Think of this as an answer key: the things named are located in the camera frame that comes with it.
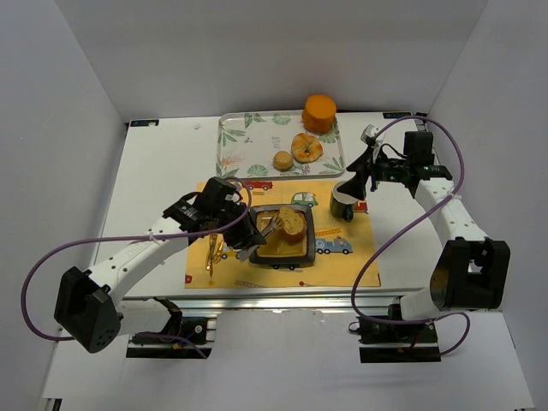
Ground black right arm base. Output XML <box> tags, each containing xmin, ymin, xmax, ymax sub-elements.
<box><xmin>348</xmin><ymin>317</ymin><xmax>441</xmax><ymax>364</ymax></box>

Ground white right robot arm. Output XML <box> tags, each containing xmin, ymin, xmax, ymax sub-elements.
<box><xmin>335</xmin><ymin>125</ymin><xmax>510</xmax><ymax>324</ymax></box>

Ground yellow vehicle print placemat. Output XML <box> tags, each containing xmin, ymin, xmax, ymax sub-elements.
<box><xmin>185</xmin><ymin>180</ymin><xmax>375</xmax><ymax>289</ymax></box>

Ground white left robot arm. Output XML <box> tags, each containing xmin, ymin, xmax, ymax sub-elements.
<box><xmin>54</xmin><ymin>177</ymin><xmax>266</xmax><ymax>354</ymax></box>

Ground leaf patterned white tray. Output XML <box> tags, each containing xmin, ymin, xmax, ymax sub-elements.
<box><xmin>215</xmin><ymin>110</ymin><xmax>346</xmax><ymax>179</ymax></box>

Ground green mug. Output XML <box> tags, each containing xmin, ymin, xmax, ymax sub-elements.
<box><xmin>330</xmin><ymin>182</ymin><xmax>360</xmax><ymax>223</ymax></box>

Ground metal serving tongs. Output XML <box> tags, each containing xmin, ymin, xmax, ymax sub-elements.
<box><xmin>235</xmin><ymin>214</ymin><xmax>283</xmax><ymax>262</ymax></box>

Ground tall orange round cake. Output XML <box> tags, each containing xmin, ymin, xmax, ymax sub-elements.
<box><xmin>301</xmin><ymin>94</ymin><xmax>337</xmax><ymax>134</ymax></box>

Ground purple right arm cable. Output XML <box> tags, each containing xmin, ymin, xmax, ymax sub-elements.
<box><xmin>350</xmin><ymin>115</ymin><xmax>471</xmax><ymax>356</ymax></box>

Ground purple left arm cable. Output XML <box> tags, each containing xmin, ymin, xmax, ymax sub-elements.
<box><xmin>21</xmin><ymin>176</ymin><xmax>253</xmax><ymax>359</ymax></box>

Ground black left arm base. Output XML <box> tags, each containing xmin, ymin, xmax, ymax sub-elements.
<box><xmin>122</xmin><ymin>299</ymin><xmax>216</xmax><ymax>360</ymax></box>

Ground gold fork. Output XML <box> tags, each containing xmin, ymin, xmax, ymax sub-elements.
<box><xmin>205</xmin><ymin>234</ymin><xmax>217</xmax><ymax>276</ymax></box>

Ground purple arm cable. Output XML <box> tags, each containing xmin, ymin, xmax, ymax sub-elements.
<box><xmin>21</xmin><ymin>176</ymin><xmax>253</xmax><ymax>359</ymax></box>
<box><xmin>350</xmin><ymin>115</ymin><xmax>471</xmax><ymax>356</ymax></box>

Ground toasted bread slice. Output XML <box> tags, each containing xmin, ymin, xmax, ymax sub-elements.
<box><xmin>278</xmin><ymin>206</ymin><xmax>307</xmax><ymax>242</ymax></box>

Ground aluminium table frame rail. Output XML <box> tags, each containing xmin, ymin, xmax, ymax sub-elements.
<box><xmin>119</xmin><ymin>293</ymin><xmax>489</xmax><ymax>320</ymax></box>

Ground twisted orange bread roll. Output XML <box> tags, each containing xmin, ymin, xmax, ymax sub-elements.
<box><xmin>291</xmin><ymin>133</ymin><xmax>324</xmax><ymax>164</ymax></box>

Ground dark square plate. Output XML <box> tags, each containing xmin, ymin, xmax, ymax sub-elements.
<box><xmin>249</xmin><ymin>204</ymin><xmax>316</xmax><ymax>271</ymax></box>

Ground gold spoon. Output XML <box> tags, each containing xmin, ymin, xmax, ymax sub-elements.
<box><xmin>210</xmin><ymin>240</ymin><xmax>224</xmax><ymax>271</ymax></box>

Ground small round muffin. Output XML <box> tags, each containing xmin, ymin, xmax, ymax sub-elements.
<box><xmin>272</xmin><ymin>151</ymin><xmax>294</xmax><ymax>171</ymax></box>

